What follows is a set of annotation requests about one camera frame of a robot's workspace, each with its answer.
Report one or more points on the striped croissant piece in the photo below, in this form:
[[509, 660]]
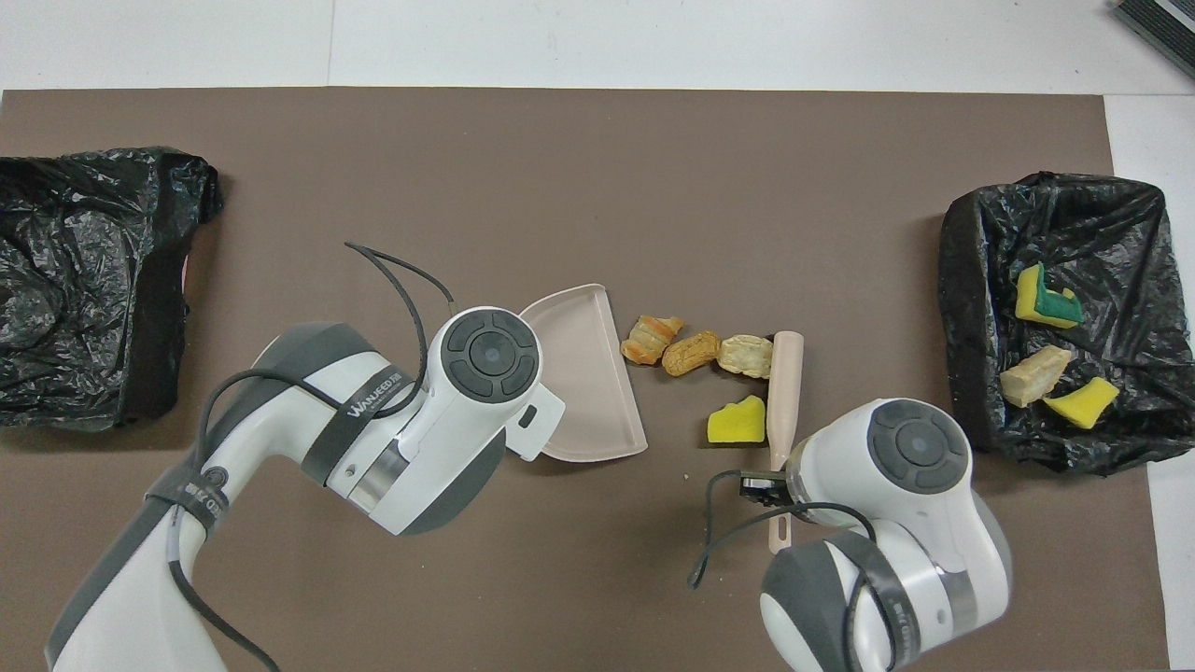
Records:
[[649, 341]]

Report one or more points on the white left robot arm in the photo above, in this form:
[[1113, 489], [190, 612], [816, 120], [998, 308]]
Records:
[[420, 439]]

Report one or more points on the beige hand brush black bristles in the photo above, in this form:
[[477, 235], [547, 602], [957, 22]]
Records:
[[784, 392]]

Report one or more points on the pale bread piece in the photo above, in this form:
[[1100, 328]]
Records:
[[747, 356]]

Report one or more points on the beige plastic dustpan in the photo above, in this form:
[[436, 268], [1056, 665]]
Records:
[[588, 392]]

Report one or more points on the brown peanut-shaped pastry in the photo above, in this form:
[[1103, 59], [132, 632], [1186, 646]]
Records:
[[693, 353]]

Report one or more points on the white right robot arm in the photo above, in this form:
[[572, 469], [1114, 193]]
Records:
[[915, 448]]

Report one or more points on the brown table mat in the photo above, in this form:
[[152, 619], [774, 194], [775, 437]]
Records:
[[467, 140]]

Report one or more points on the black bag-lined bin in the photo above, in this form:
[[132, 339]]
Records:
[[75, 280], [1120, 243]]

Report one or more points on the yellow sponge piece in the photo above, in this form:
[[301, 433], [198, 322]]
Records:
[[738, 422], [1083, 403], [1036, 300]]

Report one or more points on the pale ridged bread chunk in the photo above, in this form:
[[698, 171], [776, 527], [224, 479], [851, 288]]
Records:
[[1032, 376]]

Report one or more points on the dark grey ribbed panel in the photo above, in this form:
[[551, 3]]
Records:
[[1162, 28]]

